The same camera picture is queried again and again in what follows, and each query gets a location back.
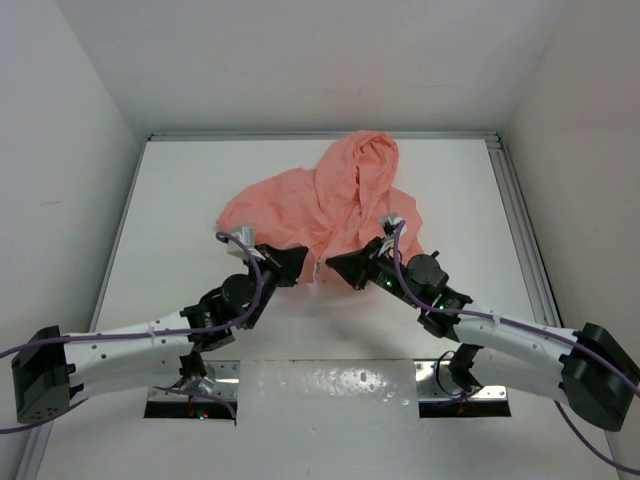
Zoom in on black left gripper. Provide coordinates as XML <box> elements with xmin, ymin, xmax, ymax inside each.
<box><xmin>241</xmin><ymin>242</ymin><xmax>307</xmax><ymax>329</ymax></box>

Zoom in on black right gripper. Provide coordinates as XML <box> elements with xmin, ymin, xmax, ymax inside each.
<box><xmin>327</xmin><ymin>236</ymin><xmax>423</xmax><ymax>310</ymax></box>

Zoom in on salmon pink hooded jacket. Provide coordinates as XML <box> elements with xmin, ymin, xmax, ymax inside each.
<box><xmin>217</xmin><ymin>131</ymin><xmax>423</xmax><ymax>284</ymax></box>

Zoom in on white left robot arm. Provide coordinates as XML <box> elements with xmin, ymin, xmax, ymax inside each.
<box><xmin>11</xmin><ymin>244</ymin><xmax>308</xmax><ymax>431</ymax></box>

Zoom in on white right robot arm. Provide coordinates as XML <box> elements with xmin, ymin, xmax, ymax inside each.
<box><xmin>326</xmin><ymin>238</ymin><xmax>639</xmax><ymax>432</ymax></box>

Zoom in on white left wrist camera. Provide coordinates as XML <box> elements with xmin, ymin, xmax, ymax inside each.
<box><xmin>227</xmin><ymin>226</ymin><xmax>256</xmax><ymax>260</ymax></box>

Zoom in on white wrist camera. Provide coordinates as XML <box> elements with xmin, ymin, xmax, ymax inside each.
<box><xmin>379</xmin><ymin>213</ymin><xmax>408</xmax><ymax>239</ymax></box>
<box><xmin>227</xmin><ymin>226</ymin><xmax>256</xmax><ymax>260</ymax></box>

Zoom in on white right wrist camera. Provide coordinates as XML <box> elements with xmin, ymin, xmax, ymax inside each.
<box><xmin>379</xmin><ymin>213</ymin><xmax>408</xmax><ymax>239</ymax></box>

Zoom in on aluminium frame back rail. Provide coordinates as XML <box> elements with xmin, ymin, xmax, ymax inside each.
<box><xmin>148</xmin><ymin>130</ymin><xmax>500</xmax><ymax>142</ymax></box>

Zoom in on aluminium frame rail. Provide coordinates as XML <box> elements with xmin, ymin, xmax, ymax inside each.
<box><xmin>485</xmin><ymin>134</ymin><xmax>564</xmax><ymax>327</ymax></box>
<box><xmin>148</xmin><ymin>130</ymin><xmax>500</xmax><ymax>142</ymax></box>

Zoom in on aluminium frame right rail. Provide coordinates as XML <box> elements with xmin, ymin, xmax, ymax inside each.
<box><xmin>485</xmin><ymin>134</ymin><xmax>564</xmax><ymax>327</ymax></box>

